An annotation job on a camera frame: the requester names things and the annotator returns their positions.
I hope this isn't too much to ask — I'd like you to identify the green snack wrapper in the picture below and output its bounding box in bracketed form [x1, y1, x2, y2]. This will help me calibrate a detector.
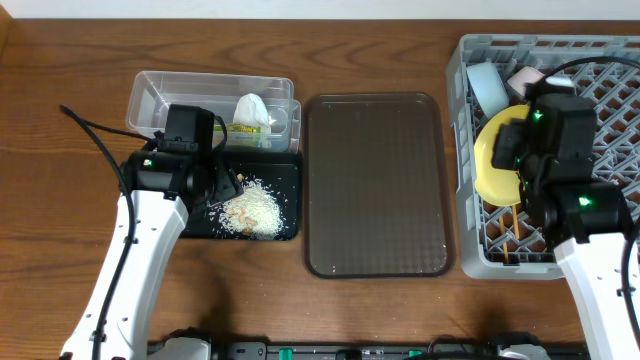
[214, 124, 261, 134]

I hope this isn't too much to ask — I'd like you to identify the yellow plate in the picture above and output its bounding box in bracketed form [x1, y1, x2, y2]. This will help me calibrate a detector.
[474, 105, 529, 207]

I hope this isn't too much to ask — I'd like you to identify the rice food waste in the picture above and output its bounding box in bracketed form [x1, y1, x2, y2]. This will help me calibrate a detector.
[207, 174, 284, 240]

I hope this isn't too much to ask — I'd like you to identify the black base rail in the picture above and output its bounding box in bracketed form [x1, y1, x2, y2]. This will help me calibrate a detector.
[149, 340, 591, 360]

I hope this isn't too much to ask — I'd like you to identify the brown serving tray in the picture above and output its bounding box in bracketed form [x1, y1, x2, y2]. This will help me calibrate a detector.
[303, 92, 455, 279]

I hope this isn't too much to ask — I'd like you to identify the grey dishwasher rack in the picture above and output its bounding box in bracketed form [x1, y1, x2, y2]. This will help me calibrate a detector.
[446, 34, 639, 280]

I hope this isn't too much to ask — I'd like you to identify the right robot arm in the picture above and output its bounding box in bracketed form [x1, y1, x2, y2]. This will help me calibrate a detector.
[491, 76, 639, 359]

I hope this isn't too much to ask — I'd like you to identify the black tray bin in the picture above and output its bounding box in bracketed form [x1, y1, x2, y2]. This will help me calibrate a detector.
[182, 152, 301, 241]

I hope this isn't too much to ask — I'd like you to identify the pink bowl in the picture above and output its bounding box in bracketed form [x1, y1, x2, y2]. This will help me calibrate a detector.
[507, 66, 544, 98]

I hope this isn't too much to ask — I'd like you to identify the clear plastic bin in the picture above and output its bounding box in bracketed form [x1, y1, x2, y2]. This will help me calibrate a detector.
[126, 71, 302, 153]

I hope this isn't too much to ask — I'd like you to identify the white napkin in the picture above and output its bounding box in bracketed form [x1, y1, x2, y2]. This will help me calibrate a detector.
[233, 93, 271, 134]

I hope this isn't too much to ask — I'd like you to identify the wooden chopstick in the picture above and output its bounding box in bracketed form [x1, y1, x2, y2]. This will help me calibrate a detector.
[511, 204, 521, 241]
[498, 214, 511, 265]

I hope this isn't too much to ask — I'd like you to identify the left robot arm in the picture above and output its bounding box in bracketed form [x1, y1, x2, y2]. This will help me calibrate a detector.
[60, 105, 243, 360]

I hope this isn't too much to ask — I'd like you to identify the light blue bowl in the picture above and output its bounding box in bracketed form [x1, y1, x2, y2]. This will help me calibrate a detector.
[466, 62, 509, 119]

